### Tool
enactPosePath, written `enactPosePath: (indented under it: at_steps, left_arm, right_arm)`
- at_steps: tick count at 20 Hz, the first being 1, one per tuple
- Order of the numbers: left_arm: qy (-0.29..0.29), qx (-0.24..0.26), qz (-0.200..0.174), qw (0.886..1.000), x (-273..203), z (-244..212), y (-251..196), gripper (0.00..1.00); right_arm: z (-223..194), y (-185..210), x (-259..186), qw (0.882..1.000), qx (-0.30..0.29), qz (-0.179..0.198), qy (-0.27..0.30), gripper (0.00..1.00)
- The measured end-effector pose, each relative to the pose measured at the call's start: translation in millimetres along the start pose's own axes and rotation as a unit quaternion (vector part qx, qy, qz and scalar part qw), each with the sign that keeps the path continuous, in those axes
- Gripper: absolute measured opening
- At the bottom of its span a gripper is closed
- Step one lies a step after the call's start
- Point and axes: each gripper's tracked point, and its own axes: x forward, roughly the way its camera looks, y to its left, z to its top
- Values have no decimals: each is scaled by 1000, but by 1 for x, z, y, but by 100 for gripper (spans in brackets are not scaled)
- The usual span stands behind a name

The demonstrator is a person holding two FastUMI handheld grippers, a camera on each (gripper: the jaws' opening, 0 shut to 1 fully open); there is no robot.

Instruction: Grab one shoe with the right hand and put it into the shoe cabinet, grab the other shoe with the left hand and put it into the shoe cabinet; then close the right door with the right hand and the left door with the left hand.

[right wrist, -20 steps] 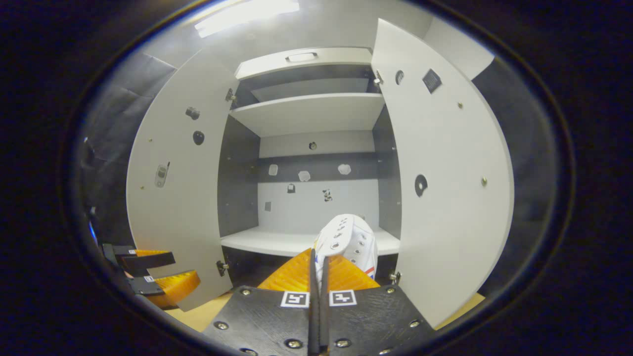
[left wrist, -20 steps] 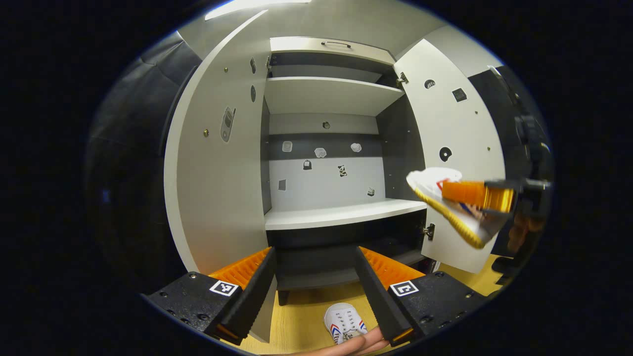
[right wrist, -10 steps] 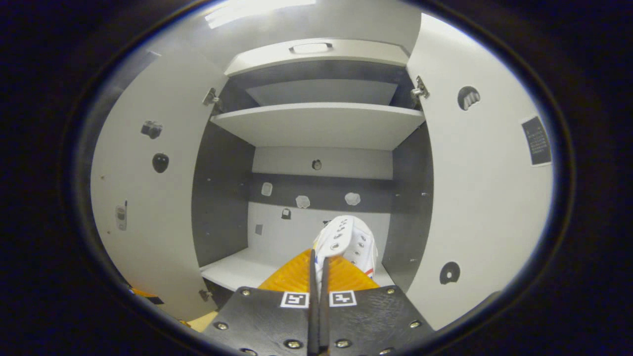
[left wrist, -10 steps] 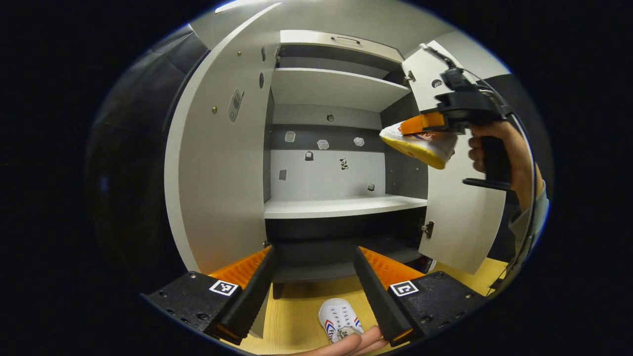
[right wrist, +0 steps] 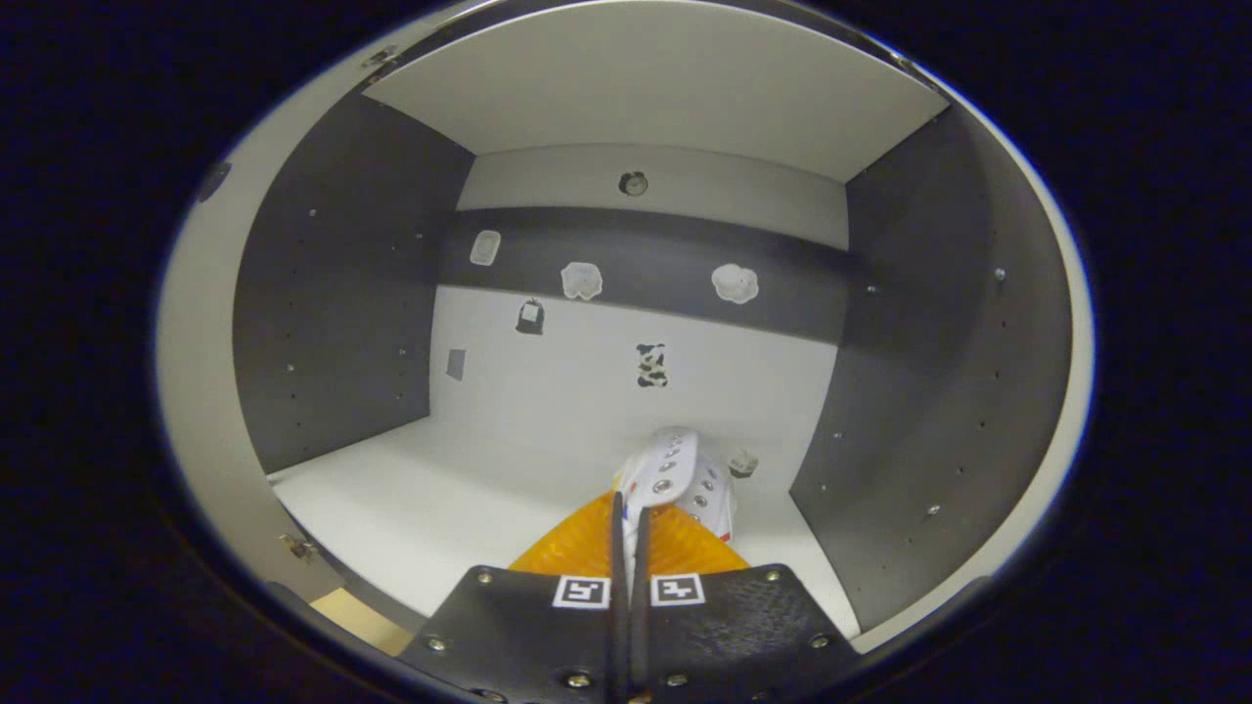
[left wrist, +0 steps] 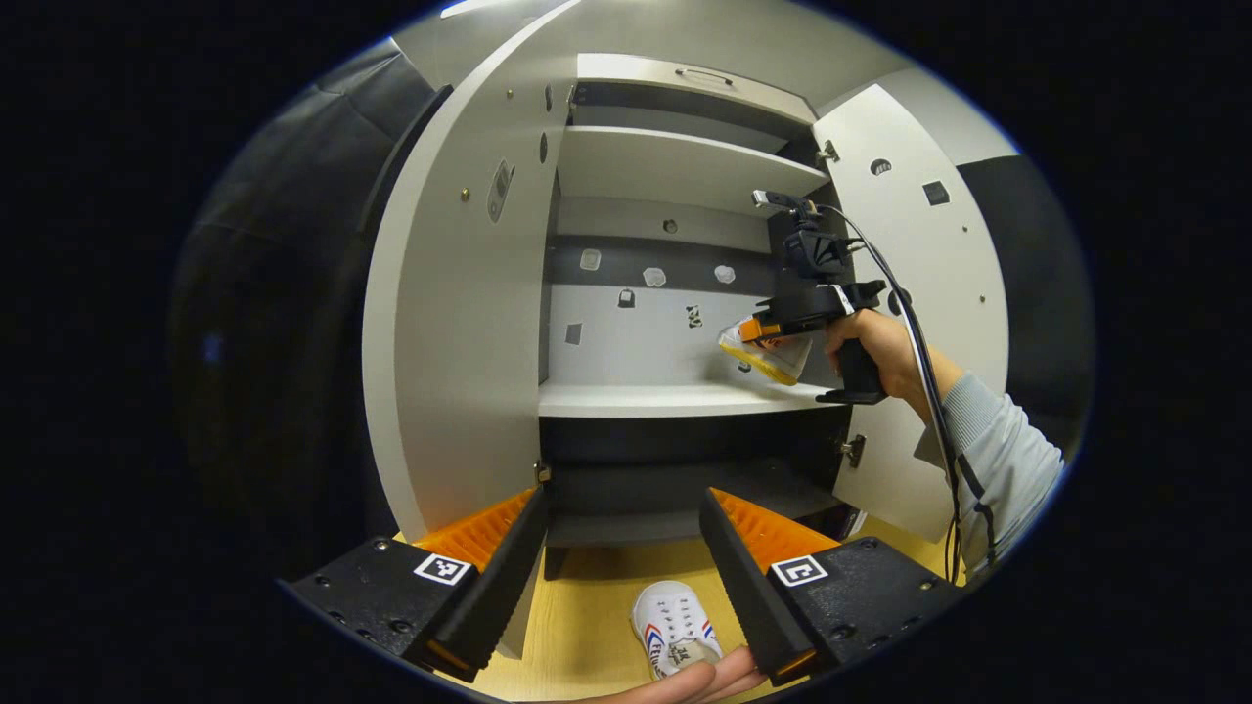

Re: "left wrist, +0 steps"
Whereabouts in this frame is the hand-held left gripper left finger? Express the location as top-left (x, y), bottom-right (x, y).
top-left (279, 487), bottom-right (549, 683)

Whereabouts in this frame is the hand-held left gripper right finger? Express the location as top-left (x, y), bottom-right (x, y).
top-left (699, 486), bottom-right (964, 685)

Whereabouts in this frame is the white shoe with yellow sole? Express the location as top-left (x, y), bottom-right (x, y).
top-left (719, 318), bottom-right (813, 387)

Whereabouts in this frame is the white shoe with striped side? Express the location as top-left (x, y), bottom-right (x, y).
top-left (631, 581), bottom-right (725, 681)

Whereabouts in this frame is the white shoe cabinet door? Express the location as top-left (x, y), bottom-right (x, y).
top-left (362, 0), bottom-right (580, 661)
top-left (812, 83), bottom-right (1010, 544)

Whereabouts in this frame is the white cabinet shelf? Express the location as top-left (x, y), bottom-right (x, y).
top-left (558, 125), bottom-right (830, 218)
top-left (538, 379), bottom-right (847, 419)

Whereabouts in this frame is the white cabinet drawer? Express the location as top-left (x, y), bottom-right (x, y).
top-left (575, 54), bottom-right (818, 126)

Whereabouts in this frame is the black backdrop cloth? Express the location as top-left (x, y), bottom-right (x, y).
top-left (166, 39), bottom-right (1095, 553)

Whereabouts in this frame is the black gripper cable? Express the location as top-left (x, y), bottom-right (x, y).
top-left (817, 203), bottom-right (964, 586)

